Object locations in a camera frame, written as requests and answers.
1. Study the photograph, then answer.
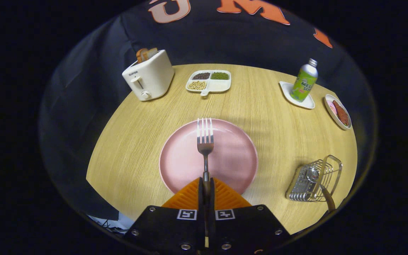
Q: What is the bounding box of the green soda bottle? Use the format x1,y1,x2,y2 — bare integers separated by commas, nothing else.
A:
290,58,319,103

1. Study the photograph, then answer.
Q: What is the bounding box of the white toaster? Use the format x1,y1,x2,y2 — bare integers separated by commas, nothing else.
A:
122,49,175,102

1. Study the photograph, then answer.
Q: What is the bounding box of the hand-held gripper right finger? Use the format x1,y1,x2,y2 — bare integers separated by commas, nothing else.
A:
209,177,291,255

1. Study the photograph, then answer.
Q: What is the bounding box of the white oval plate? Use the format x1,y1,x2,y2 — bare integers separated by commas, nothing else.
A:
324,94,352,130

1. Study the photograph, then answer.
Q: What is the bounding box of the brown meat piece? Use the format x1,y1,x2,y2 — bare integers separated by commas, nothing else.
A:
333,100,350,126

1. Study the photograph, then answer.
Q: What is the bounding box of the pink round plate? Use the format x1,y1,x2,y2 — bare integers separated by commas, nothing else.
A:
159,119,259,196

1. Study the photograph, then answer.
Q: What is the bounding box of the spoon with brown handle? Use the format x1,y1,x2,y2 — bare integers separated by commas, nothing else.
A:
305,167,336,213

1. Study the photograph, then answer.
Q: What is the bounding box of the white divided dish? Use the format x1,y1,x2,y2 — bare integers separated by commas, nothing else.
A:
185,70,232,97

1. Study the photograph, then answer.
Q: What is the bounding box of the fork with brown handle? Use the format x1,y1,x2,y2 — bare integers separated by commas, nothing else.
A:
197,118,214,213

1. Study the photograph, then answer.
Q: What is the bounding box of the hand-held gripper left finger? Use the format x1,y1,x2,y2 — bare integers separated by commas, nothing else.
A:
124,177,206,255

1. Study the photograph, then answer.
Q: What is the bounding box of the white square coaster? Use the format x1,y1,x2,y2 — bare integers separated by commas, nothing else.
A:
279,81,315,109

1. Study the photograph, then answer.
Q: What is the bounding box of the metal wire cutlery basket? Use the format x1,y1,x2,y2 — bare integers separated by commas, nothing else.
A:
285,155,343,203

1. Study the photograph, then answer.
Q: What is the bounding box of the white sheet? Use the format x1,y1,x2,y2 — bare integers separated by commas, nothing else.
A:
87,212,135,234

